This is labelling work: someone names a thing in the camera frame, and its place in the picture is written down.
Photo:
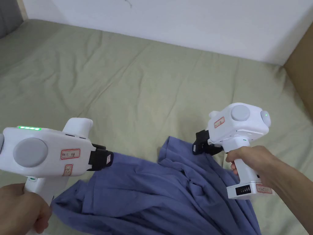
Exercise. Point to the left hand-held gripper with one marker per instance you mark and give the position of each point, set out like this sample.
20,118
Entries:
51,146

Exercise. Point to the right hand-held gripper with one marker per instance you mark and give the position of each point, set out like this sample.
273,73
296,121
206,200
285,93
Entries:
238,122

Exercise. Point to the blue shirt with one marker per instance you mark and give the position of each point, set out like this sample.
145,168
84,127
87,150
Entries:
146,195

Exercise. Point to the person's right forearm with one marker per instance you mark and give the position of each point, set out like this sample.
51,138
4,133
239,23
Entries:
293,193

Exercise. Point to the person's right hand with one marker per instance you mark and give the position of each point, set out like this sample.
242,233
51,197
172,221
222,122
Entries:
261,159

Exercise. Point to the person's left hand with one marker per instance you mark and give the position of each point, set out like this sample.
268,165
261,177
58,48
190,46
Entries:
19,210

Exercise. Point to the bed with pale green sheet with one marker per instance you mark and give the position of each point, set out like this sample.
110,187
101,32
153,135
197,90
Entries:
122,80

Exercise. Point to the brown board panel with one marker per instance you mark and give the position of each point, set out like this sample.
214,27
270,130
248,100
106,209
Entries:
302,71

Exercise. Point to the grey padded headboard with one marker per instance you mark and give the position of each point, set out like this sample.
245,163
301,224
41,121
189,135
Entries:
8,14

